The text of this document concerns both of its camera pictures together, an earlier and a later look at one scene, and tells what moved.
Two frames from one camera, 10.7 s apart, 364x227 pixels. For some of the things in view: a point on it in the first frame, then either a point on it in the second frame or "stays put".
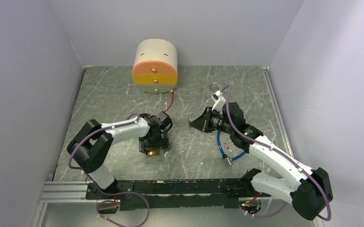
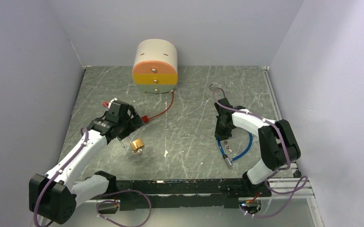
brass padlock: [153, 152] -> [136, 144]
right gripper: [202, 123] -> [219, 133]
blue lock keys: [227, 146] stays put
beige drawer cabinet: [155, 70] stays put
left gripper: [162, 144] -> [135, 122]
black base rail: [138, 194] stays put
